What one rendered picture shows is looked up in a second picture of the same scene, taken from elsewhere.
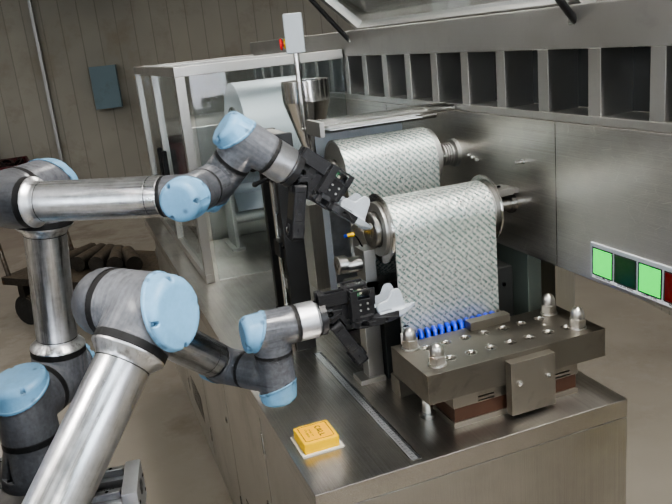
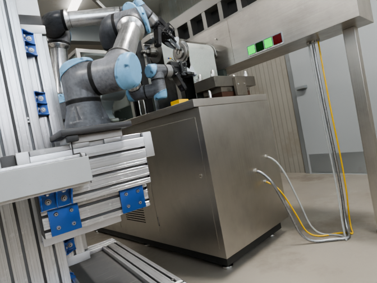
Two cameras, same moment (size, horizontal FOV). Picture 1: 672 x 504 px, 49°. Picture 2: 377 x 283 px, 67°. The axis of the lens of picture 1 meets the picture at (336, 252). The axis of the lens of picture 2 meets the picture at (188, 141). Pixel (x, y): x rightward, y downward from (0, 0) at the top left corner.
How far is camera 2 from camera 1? 1.14 m
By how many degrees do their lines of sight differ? 28
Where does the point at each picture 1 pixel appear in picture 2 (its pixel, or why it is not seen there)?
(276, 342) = (160, 71)
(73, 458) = (128, 39)
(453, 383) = (220, 80)
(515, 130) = (212, 31)
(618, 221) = (254, 33)
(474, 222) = (208, 52)
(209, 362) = not seen: hidden behind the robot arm
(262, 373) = (156, 84)
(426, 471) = (221, 100)
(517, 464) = (244, 106)
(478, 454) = (234, 99)
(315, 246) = not seen: hidden behind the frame
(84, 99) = not seen: outside the picture
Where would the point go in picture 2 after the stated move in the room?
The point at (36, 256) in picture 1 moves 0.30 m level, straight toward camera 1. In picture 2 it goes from (58, 54) to (84, 32)
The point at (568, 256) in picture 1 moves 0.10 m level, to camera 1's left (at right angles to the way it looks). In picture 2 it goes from (238, 57) to (225, 58)
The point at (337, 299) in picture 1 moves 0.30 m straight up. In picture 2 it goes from (175, 64) to (166, 12)
